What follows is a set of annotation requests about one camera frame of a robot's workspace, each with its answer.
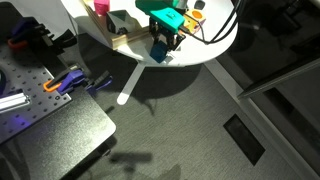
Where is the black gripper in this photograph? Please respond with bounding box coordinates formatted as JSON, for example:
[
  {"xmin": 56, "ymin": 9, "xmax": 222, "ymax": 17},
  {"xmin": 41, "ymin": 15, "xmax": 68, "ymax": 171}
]
[{"xmin": 148, "ymin": 18, "xmax": 188, "ymax": 53}]

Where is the blue block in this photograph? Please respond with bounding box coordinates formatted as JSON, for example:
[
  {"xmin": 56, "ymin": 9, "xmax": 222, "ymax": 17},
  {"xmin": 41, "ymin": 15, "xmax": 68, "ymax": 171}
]
[{"xmin": 149, "ymin": 40, "xmax": 170, "ymax": 65}]

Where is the yellow block with orange circle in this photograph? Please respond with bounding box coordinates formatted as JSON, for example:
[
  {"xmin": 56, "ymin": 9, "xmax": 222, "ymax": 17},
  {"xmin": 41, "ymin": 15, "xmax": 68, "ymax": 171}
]
[{"xmin": 182, "ymin": 8, "xmax": 207, "ymax": 35}]

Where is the white block with green triangle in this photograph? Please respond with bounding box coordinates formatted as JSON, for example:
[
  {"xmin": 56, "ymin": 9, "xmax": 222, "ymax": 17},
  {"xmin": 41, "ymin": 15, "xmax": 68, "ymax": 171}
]
[{"xmin": 105, "ymin": 9, "xmax": 143, "ymax": 36}]

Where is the wooden tray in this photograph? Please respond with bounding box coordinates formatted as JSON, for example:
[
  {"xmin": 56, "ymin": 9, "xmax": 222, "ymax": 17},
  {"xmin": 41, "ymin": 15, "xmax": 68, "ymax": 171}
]
[{"xmin": 81, "ymin": 0, "xmax": 152, "ymax": 51}]

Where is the pink red block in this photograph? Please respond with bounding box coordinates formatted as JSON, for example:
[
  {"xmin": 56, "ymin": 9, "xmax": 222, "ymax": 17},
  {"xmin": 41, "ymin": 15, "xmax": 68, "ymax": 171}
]
[{"xmin": 93, "ymin": 0, "xmax": 111, "ymax": 17}]

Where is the small black round object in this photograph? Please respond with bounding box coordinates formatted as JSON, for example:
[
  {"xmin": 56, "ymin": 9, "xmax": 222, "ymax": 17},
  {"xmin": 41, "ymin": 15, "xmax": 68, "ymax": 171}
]
[{"xmin": 194, "ymin": 0, "xmax": 206, "ymax": 10}]

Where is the white table leg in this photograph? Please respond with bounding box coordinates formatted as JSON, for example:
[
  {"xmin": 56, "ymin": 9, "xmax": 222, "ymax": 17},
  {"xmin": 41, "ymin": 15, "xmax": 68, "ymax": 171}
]
[{"xmin": 116, "ymin": 61, "xmax": 147, "ymax": 106}]

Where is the dark floor hatch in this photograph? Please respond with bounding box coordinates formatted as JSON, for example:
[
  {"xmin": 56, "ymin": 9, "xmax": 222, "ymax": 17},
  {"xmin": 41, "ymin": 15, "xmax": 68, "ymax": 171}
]
[{"xmin": 222, "ymin": 113, "xmax": 267, "ymax": 167}]

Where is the purple and black clamp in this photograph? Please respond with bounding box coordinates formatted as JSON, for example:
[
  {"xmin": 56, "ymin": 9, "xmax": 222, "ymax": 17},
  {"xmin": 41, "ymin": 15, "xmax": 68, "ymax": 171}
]
[{"xmin": 7, "ymin": 15, "xmax": 78, "ymax": 55}]

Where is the black table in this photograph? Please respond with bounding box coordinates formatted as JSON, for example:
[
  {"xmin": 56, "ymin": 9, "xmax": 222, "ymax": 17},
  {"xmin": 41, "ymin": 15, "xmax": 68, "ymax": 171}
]
[{"xmin": 11, "ymin": 88, "xmax": 118, "ymax": 180}]

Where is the perforated metal breadboard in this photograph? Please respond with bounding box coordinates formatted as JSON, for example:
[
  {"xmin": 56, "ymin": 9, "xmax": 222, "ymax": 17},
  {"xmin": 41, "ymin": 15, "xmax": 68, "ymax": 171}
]
[{"xmin": 0, "ymin": 42, "xmax": 73, "ymax": 145}]

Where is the aluminium extrusion bar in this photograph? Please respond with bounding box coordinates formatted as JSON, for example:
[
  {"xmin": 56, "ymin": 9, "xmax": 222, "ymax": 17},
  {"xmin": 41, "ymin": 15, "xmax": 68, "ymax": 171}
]
[{"xmin": 0, "ymin": 92, "xmax": 32, "ymax": 113}]

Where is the black cable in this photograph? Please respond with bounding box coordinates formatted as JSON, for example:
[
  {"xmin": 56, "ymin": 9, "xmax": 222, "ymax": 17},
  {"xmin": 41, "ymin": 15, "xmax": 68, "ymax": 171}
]
[{"xmin": 181, "ymin": 0, "xmax": 248, "ymax": 46}]

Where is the dark metal frame rail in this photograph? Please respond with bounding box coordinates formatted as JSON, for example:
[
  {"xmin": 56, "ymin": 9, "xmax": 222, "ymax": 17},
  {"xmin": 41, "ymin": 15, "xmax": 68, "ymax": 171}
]
[{"xmin": 237, "ymin": 55, "xmax": 320, "ymax": 100}]

